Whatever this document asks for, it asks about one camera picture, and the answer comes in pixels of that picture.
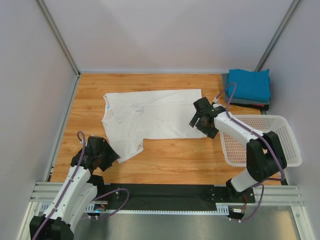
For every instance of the white t-shirt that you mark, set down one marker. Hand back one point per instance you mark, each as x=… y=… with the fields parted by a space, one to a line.
x=131 y=117

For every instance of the aluminium frame rail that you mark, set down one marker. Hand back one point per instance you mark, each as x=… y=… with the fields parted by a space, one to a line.
x=274 y=195

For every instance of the left aluminium corner post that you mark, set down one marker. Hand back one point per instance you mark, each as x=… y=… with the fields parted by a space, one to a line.
x=57 y=35

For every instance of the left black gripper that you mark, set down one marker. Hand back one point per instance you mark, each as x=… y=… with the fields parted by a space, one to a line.
x=112 y=156

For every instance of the folded black red t-shirt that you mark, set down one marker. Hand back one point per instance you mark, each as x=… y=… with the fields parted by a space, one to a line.
x=253 y=106

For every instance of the aluminium corner post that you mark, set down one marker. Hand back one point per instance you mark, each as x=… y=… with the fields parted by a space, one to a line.
x=57 y=35
x=293 y=7

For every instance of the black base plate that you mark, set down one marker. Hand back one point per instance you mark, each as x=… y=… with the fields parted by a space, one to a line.
x=172 y=196

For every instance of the right aluminium corner post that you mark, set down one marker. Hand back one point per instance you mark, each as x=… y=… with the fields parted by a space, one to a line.
x=293 y=7

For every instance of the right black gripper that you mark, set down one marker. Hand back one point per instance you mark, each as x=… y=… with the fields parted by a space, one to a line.
x=210 y=132

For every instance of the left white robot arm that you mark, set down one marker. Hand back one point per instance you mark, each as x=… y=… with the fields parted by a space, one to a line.
x=80 y=188

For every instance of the white plastic basket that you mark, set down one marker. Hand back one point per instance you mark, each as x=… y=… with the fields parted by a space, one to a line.
x=276 y=131

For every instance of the grey slotted cable duct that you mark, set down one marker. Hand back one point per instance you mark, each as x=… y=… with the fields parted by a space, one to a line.
x=220 y=210

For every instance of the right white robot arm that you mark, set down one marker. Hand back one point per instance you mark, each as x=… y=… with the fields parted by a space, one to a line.
x=265 y=158

